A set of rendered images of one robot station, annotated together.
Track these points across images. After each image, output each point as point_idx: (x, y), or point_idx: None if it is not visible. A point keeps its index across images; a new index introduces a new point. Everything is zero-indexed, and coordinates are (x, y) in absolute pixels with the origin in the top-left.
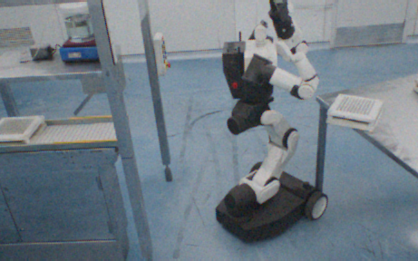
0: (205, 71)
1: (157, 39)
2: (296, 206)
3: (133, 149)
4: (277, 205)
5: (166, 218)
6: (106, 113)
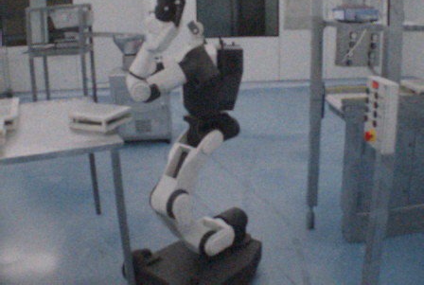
0: None
1: (373, 76)
2: (164, 247)
3: (312, 97)
4: (186, 248)
5: (328, 269)
6: None
